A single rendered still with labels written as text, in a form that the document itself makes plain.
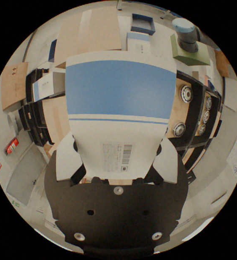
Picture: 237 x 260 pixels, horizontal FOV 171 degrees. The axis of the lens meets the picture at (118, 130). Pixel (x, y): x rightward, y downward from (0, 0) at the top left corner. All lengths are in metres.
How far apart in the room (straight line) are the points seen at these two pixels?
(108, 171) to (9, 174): 2.77
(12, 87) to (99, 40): 2.36
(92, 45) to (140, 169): 0.42
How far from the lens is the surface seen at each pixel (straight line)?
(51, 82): 0.47
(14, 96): 2.52
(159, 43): 0.69
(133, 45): 0.50
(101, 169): 0.15
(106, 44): 0.37
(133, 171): 0.16
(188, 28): 0.50
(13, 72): 2.66
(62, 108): 0.46
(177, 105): 0.51
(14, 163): 2.83
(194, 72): 0.80
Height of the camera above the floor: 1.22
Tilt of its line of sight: 61 degrees down
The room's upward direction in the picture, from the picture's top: 180 degrees clockwise
